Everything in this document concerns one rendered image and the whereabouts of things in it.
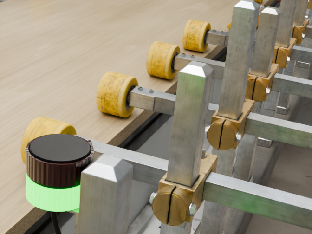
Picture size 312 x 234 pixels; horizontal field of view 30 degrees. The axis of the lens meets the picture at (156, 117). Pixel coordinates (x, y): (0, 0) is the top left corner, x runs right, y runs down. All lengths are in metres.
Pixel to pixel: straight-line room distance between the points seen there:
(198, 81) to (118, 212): 0.25
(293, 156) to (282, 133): 2.14
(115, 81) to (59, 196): 0.59
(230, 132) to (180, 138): 0.24
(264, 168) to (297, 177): 1.53
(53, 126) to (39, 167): 0.37
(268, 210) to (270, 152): 0.72
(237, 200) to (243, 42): 0.27
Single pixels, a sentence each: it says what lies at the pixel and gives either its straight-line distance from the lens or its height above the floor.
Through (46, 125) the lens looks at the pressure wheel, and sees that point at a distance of 0.88.
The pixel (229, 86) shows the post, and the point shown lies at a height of 1.03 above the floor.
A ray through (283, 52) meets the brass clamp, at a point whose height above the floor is 0.96.
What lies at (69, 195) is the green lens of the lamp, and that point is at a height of 1.08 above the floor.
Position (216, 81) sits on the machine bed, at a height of 0.76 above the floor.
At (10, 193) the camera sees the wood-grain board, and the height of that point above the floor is 0.90.
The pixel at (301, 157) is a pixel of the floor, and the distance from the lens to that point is 3.17.
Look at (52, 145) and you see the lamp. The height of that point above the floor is 1.11.
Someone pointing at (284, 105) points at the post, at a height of 0.73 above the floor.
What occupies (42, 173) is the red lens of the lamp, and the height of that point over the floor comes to 1.10.
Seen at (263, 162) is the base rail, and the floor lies 0.70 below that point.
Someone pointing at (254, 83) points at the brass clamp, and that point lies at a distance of 1.20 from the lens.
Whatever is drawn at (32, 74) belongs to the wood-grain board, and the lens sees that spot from 1.31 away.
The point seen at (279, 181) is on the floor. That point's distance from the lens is 2.89.
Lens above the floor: 1.35
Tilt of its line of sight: 24 degrees down
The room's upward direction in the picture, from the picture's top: 6 degrees clockwise
